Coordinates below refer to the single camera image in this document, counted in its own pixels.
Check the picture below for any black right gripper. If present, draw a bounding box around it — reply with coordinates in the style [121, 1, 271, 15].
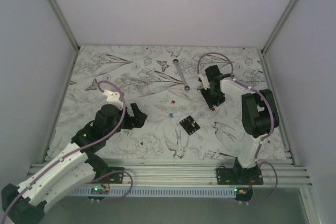
[200, 86, 225, 110]

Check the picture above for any black fuse box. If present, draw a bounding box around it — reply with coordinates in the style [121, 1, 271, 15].
[179, 115, 201, 135]

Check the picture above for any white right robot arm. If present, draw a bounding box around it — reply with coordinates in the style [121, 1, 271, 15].
[198, 65, 279, 185]

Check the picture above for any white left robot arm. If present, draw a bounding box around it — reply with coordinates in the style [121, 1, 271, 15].
[1, 103, 148, 223]

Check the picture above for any clear plastic fuse cover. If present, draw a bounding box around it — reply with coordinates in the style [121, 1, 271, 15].
[138, 85, 150, 97]

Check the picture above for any silver ratchet wrench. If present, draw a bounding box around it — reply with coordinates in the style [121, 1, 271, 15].
[173, 59, 190, 91]

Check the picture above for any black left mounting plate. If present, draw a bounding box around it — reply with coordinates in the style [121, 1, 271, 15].
[92, 167, 124, 184]

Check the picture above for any black mounting plate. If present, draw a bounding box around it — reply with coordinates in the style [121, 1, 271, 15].
[92, 167, 124, 184]
[215, 166, 264, 185]

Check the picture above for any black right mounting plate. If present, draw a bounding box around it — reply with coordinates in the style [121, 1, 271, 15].
[215, 166, 264, 185]

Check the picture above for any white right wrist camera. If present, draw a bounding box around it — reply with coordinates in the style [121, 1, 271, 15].
[198, 74, 210, 90]

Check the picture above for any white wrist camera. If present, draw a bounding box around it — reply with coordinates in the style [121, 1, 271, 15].
[102, 89, 123, 110]
[198, 74, 210, 90]

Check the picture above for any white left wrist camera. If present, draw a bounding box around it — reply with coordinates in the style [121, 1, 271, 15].
[102, 89, 123, 110]

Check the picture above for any white slotted cable duct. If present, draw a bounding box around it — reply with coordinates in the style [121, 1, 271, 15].
[69, 186, 238, 198]

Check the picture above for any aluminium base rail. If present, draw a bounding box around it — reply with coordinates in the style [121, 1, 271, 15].
[25, 158, 313, 188]

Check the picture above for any aluminium frame post left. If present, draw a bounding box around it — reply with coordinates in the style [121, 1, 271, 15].
[33, 0, 80, 51]

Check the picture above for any aluminium frame post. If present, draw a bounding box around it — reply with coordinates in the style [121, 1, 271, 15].
[33, 0, 80, 51]
[261, 0, 316, 54]

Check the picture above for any aluminium frame post right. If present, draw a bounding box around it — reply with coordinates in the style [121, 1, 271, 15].
[261, 0, 316, 54]

